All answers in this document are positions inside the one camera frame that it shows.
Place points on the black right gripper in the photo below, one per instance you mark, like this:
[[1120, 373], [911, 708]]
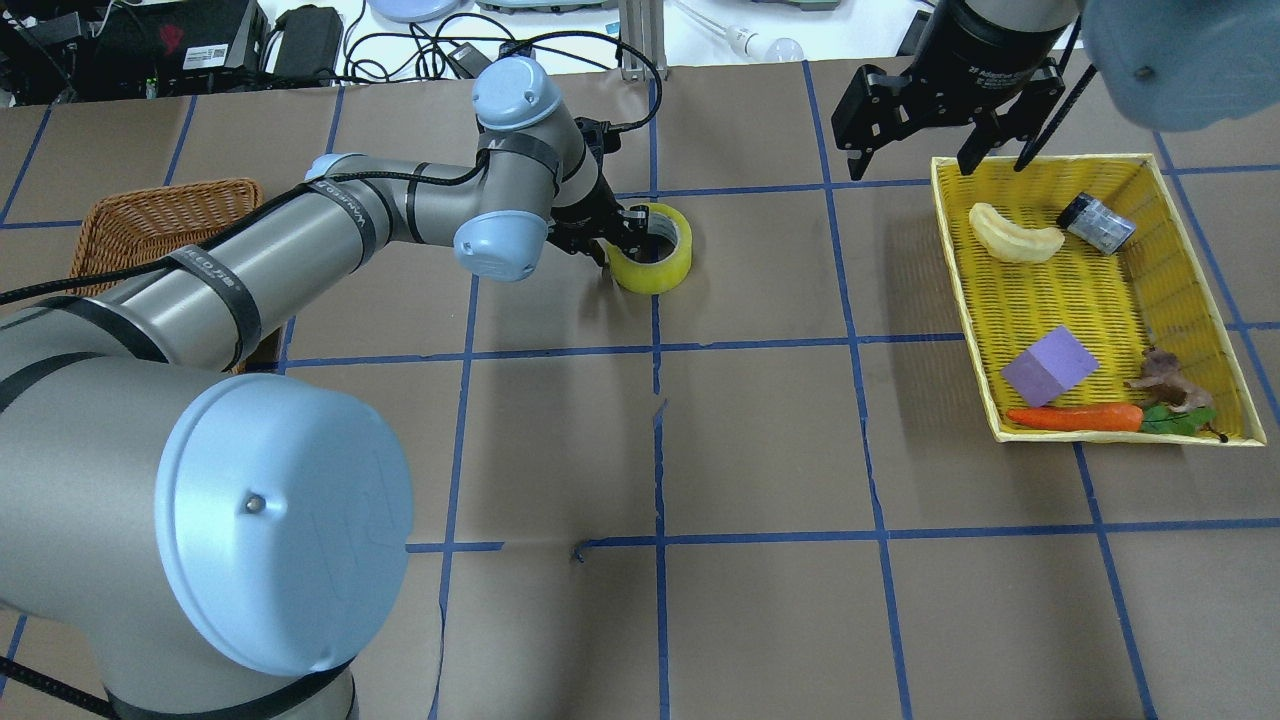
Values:
[[985, 52]]

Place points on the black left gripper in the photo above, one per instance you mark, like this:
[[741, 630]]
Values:
[[583, 213]]

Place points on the yellow packing tape roll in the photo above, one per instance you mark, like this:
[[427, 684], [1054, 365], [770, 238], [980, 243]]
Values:
[[655, 251]]

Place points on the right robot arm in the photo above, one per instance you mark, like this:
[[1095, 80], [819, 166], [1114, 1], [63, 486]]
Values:
[[1173, 66]]

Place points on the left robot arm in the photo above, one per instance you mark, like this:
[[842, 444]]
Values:
[[229, 543]]

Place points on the pale bread piece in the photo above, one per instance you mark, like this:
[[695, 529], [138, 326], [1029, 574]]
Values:
[[1010, 242]]

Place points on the small labelled can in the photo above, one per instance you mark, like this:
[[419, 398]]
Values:
[[1090, 219]]

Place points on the yellow plastic tray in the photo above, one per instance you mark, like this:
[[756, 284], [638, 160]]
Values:
[[1151, 293]]

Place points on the purple foam block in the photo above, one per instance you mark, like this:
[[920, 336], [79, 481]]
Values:
[[1049, 368]]

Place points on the orange toy carrot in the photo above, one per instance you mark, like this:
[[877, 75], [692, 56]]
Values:
[[1091, 418]]

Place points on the brown toy figure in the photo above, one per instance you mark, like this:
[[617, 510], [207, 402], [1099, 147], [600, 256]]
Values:
[[1164, 383]]

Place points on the black power adapter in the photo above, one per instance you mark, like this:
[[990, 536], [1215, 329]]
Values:
[[307, 49]]

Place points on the brown wicker basket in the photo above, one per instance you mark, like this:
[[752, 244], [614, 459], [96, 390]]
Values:
[[130, 229]]

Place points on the black computer box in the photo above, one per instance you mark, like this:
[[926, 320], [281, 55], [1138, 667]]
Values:
[[87, 51]]

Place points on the aluminium frame post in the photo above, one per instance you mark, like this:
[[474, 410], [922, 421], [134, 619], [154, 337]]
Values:
[[642, 27]]

